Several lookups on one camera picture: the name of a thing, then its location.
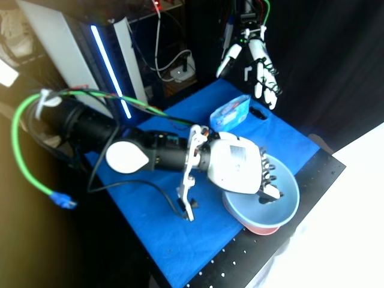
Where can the blue wet wipes packet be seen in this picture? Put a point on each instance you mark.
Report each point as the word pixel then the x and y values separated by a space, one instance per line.
pixel 229 115

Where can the white flat box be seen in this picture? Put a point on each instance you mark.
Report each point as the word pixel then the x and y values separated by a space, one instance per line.
pixel 6 74

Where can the light blue bowl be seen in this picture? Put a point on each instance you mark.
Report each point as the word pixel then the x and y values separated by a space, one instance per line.
pixel 270 213

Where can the blue table cloth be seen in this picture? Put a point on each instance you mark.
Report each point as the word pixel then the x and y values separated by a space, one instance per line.
pixel 168 228

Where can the computer tower with blue light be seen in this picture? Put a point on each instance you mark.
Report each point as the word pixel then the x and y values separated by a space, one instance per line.
pixel 72 51

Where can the white power adapter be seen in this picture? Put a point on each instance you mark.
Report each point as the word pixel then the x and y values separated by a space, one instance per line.
pixel 181 73

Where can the pink square plate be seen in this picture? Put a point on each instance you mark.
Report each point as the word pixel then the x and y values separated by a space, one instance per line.
pixel 264 230

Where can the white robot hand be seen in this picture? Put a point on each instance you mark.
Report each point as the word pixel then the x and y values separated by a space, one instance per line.
pixel 234 162
pixel 259 49

